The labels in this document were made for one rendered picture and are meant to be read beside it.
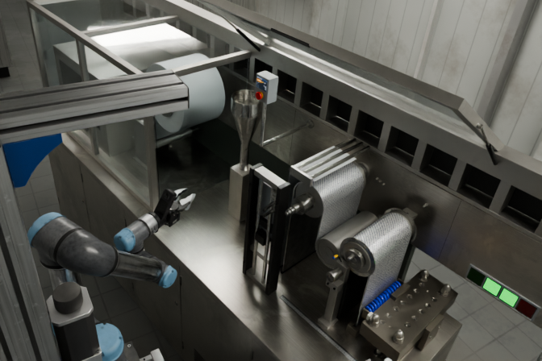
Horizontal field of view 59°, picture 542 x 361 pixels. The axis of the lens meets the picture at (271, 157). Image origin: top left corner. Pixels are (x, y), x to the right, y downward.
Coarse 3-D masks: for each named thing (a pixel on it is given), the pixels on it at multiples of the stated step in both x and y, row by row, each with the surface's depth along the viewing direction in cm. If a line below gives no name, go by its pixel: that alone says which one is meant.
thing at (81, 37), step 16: (32, 0) 255; (48, 0) 260; (32, 16) 258; (48, 16) 238; (176, 16) 252; (32, 32) 264; (80, 32) 222; (96, 32) 225; (80, 48) 223; (96, 48) 209; (80, 64) 229; (128, 64) 196; (192, 64) 202; (208, 64) 205; (144, 128) 200; (80, 144) 268
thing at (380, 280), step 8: (400, 256) 177; (392, 264) 175; (400, 264) 182; (376, 272) 166; (384, 272) 172; (392, 272) 179; (368, 280) 164; (376, 280) 170; (384, 280) 177; (392, 280) 184; (368, 288) 168; (376, 288) 174; (384, 288) 181; (368, 296) 172; (376, 296) 178
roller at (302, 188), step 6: (354, 162) 185; (360, 168) 183; (300, 186) 175; (306, 186) 172; (300, 192) 176; (306, 192) 174; (312, 192) 171; (318, 198) 170; (318, 204) 171; (312, 210) 175; (318, 210) 172; (312, 216) 176; (318, 216) 173
